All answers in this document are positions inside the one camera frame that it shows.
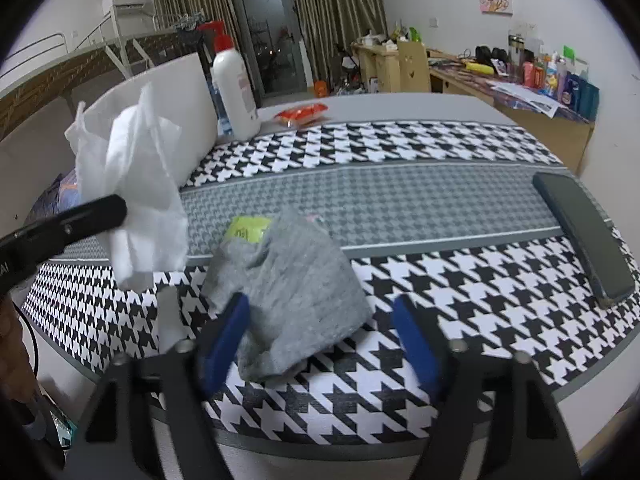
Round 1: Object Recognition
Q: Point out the grey knitted cloth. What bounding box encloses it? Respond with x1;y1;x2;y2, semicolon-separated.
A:
202;208;373;382

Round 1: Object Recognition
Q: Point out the white tissue paper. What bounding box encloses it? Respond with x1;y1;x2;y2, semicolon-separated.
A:
65;84;188;292

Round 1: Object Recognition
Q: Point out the person's left hand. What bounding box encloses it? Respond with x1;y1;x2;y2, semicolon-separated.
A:
0;296;37;403

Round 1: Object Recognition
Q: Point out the blue plaid quilt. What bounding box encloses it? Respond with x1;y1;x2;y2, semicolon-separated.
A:
25;170;80;224

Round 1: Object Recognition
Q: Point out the houndstooth table cloth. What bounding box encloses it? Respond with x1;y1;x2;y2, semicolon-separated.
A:
22;119;640;449

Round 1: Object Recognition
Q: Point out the metal bunk bed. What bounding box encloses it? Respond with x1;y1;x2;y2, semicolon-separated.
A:
1;10;196;138

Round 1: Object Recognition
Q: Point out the black smartphone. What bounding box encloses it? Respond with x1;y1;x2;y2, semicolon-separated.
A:
532;172;636;309

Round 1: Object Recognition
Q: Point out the white foam box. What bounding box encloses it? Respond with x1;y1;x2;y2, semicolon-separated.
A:
1;54;217;235

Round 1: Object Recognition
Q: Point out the white red pump bottle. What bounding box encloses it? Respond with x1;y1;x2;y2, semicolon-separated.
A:
196;21;260;142

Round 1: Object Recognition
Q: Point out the red snack packet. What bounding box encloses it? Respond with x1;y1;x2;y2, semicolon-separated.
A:
274;103;328;128

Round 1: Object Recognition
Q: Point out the white air conditioner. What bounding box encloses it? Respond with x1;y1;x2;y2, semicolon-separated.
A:
102;0;153;16

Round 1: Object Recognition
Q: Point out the wooden desk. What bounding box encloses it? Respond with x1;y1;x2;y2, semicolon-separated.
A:
352;42;594;174

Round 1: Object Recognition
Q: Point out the orange bag on floor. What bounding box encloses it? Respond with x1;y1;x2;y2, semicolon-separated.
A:
314;80;329;99

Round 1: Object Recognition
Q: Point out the wooden smiley chair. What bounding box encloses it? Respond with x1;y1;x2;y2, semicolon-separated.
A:
397;41;432;93

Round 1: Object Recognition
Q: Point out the glass balcony door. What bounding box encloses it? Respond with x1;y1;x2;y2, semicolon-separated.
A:
233;0;307;101

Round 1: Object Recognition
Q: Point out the right olive curtain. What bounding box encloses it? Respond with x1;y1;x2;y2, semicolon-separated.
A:
296;0;387;84

